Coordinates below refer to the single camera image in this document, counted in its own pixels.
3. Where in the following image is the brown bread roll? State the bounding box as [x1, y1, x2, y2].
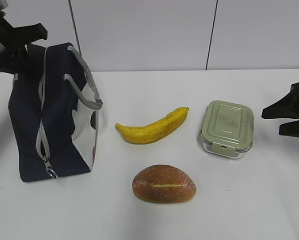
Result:
[131, 164, 197, 204]

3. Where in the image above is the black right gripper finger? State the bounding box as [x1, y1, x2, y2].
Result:
[279, 120, 299, 138]
[261, 82, 299, 119]

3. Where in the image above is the green lid glass container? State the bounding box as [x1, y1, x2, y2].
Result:
[199, 100, 254, 159]

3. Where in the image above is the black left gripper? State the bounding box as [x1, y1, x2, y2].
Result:
[0, 0, 48, 78]

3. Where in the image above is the yellow banana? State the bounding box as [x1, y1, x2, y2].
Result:
[115, 107, 189, 145]

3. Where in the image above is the navy insulated lunch bag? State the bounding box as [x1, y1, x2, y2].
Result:
[8, 43, 103, 183]

